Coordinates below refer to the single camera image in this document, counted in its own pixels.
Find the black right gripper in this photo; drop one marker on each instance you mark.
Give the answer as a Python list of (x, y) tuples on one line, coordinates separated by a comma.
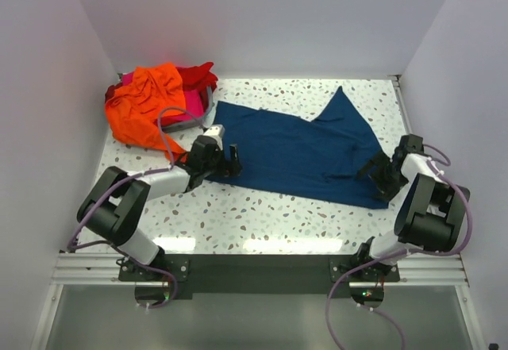
[(384, 172)]

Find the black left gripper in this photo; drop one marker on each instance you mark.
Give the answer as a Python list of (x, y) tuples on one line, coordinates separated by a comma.
[(221, 163)]

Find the blue t-shirt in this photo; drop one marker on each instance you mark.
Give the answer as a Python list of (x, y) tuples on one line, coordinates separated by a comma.
[(316, 159)]

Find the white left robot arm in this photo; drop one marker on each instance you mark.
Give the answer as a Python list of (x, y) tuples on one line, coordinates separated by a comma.
[(113, 208)]

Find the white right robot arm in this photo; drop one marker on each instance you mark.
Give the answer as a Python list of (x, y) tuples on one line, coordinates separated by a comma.
[(431, 216)]

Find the grey laundry basket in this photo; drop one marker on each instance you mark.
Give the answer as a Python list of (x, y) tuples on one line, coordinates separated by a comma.
[(207, 102)]

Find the red t-shirt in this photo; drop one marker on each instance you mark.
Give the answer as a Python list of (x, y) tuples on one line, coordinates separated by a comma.
[(198, 77)]

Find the orange t-shirt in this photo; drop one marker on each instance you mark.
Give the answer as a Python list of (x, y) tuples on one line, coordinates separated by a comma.
[(132, 110)]

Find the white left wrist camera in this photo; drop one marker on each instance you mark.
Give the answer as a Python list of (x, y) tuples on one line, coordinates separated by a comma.
[(216, 132)]

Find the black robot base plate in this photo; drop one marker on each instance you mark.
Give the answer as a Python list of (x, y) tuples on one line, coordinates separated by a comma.
[(235, 274)]

